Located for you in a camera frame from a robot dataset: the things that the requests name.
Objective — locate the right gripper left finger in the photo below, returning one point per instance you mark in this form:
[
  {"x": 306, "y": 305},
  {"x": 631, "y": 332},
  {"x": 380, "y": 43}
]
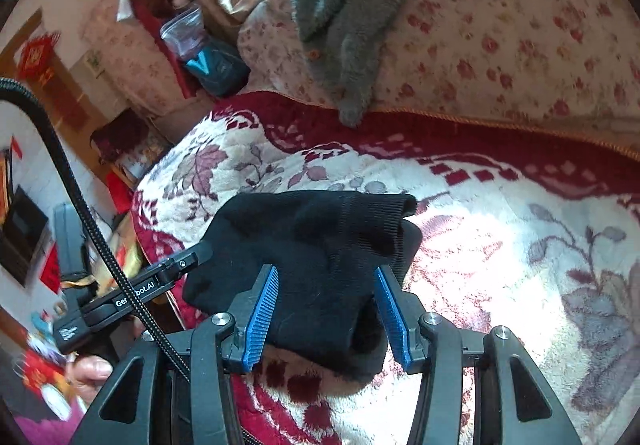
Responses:
[{"x": 146, "y": 400}]

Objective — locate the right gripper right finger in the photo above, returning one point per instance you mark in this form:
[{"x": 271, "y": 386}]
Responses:
[{"x": 514, "y": 402}]

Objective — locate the black pants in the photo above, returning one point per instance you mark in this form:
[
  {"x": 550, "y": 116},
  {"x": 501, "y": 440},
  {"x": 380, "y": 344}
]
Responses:
[{"x": 326, "y": 247}]

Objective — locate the person's left hand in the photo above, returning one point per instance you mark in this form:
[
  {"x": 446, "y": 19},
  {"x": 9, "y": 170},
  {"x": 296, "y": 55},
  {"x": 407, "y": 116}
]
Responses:
[{"x": 88, "y": 371}]

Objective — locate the black television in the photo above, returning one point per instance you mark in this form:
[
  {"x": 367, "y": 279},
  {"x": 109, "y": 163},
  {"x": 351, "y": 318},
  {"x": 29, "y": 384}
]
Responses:
[{"x": 23, "y": 234}]

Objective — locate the red white floral blanket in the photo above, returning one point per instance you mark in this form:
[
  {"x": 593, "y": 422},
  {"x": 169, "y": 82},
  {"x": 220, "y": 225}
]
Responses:
[{"x": 533, "y": 231}]

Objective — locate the floral pillow stack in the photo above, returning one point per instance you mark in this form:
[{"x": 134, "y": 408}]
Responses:
[{"x": 126, "y": 35}]

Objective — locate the red chinese knot decoration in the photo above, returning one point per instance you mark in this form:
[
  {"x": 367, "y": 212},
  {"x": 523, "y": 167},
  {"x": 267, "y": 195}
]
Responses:
[{"x": 36, "y": 56}]

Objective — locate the teal plastic bag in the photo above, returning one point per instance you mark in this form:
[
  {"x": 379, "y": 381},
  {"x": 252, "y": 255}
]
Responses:
[{"x": 219, "y": 68}]

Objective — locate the clear plastic bag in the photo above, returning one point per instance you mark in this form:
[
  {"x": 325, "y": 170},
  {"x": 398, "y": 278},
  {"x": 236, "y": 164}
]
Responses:
[{"x": 185, "y": 34}]

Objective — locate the pink floral quilt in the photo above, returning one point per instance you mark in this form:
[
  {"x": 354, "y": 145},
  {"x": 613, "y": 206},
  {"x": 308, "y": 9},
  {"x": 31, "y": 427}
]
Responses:
[{"x": 569, "y": 65}]

